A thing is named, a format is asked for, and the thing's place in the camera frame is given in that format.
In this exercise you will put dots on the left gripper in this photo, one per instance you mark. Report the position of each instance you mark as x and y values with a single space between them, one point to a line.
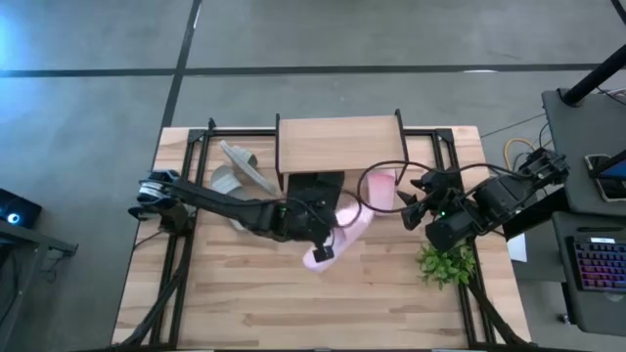
305 220

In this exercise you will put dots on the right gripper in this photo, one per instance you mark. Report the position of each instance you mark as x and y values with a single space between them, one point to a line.
442 193

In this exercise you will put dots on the pink rubber slide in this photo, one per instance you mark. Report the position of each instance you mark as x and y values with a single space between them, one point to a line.
352 230

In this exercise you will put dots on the pink cup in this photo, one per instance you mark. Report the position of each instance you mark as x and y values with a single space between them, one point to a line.
381 193

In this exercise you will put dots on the grey rubber slide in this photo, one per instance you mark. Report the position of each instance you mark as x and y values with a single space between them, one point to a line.
226 183
244 159

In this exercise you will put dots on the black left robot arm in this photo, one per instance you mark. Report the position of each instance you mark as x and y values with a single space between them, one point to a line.
220 203

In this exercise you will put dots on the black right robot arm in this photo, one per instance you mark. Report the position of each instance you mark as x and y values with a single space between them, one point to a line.
499 200

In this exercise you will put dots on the green artificial plant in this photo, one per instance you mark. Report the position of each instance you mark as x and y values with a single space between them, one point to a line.
445 266

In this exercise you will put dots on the white paper sheet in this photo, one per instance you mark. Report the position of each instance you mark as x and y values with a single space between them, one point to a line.
517 249

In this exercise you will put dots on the grey side table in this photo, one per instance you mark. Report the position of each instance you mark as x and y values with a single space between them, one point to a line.
572 142

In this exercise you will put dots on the smartphone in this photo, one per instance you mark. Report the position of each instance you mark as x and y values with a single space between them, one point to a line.
609 188

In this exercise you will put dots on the backlit keyboard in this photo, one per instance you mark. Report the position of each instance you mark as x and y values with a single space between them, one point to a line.
601 264

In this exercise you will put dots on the black pole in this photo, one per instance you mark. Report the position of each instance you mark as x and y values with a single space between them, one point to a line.
592 78

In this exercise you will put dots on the grey desk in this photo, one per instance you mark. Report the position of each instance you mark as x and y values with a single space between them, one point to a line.
592 313

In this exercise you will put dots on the grey metal rack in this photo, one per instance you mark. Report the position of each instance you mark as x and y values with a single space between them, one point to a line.
29 244

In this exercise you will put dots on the black device with blue light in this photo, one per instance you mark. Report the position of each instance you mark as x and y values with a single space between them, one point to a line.
19 210

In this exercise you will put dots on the wooden shelf with black frame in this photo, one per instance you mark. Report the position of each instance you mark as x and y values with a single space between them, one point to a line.
337 144

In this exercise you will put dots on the black metal rig frame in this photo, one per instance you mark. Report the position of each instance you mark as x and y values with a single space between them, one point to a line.
235 132

